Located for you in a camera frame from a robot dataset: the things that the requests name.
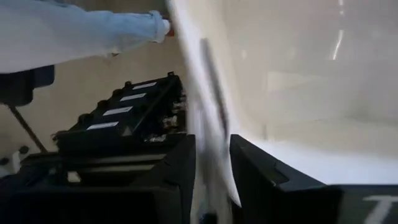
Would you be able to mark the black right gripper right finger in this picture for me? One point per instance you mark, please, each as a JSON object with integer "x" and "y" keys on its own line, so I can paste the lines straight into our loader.
{"x": 295, "y": 205}

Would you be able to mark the white plastic basket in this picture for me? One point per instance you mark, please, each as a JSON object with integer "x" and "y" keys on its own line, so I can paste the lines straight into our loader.
{"x": 295, "y": 93}

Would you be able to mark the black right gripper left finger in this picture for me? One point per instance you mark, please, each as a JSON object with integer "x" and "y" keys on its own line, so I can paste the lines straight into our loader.
{"x": 93, "y": 207}

